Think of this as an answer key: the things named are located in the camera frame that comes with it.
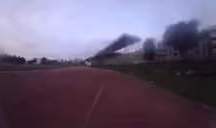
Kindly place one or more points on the dark tree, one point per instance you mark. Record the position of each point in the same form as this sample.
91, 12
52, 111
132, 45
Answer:
182, 36
149, 48

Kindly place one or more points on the grass field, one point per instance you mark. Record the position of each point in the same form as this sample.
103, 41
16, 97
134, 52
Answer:
26, 67

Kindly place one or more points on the distant row of trees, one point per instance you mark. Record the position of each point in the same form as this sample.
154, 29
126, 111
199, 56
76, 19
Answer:
14, 60

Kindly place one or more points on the building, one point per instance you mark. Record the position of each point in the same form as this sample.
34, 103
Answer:
209, 45

